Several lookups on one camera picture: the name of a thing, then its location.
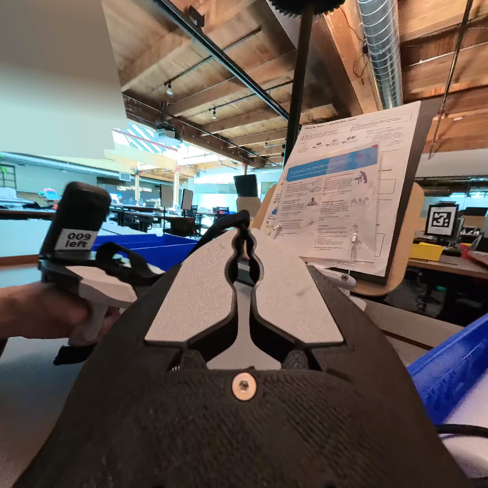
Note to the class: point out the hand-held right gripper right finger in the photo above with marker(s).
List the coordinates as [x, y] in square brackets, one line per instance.
[297, 301]

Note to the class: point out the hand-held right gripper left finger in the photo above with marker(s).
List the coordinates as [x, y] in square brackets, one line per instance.
[191, 301]

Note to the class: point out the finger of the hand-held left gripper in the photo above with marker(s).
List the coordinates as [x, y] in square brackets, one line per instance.
[107, 284]

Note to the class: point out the blue plastic bin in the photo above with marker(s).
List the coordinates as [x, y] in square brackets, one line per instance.
[152, 252]
[450, 366]

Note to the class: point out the grey desk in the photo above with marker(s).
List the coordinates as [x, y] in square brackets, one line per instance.
[23, 396]

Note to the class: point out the person's left hand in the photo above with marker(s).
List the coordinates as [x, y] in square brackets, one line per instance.
[38, 309]

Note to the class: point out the printed instruction sheet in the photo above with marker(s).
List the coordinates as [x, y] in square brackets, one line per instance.
[328, 206]

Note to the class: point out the beige chair back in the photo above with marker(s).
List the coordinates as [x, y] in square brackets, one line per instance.
[245, 207]

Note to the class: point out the wooden document stand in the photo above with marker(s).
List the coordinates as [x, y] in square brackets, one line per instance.
[408, 252]

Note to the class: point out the yellow storage bin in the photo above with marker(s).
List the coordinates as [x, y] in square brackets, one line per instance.
[427, 252]

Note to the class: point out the small marker poster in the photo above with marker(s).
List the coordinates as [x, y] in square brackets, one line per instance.
[442, 219]

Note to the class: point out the white printed form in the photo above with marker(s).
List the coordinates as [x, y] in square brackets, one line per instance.
[396, 152]

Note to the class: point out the white rounded object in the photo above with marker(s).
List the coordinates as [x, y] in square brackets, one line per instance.
[473, 454]

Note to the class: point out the metal ventilation duct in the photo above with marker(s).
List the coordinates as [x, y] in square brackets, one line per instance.
[380, 46]

